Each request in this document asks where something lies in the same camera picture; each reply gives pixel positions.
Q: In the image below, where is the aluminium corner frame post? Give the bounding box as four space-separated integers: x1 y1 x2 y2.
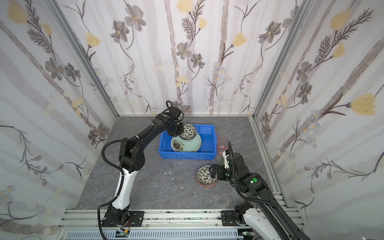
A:
252 0 315 119
45 0 120 118

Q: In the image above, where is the light green ceramic plate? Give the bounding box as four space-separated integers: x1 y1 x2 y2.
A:
171 134 202 152

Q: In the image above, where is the pink transparent plastic cup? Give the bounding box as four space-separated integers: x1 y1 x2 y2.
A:
217 138 229 155

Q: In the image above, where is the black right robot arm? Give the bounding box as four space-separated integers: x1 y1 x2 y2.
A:
209 150 309 240

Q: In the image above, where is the blue plastic bin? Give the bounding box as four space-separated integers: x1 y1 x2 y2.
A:
159 124 217 160

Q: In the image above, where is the aluminium corner frame post right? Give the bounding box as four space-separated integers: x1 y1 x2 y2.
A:
252 0 315 119

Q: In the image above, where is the aluminium corner frame post left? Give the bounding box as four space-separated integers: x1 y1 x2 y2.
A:
45 0 120 118

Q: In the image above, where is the brown leaf pattern bowl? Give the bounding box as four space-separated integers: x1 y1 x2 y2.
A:
197 165 217 185
180 124 197 141

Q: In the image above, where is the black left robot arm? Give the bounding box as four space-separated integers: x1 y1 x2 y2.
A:
97 101 184 228

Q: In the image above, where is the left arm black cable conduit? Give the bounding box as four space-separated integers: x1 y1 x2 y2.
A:
96 136 142 240

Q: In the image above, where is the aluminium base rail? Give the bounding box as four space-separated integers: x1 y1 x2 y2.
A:
58 209 241 230

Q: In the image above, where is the red patterned bowl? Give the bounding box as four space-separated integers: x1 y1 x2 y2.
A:
198 181 217 188

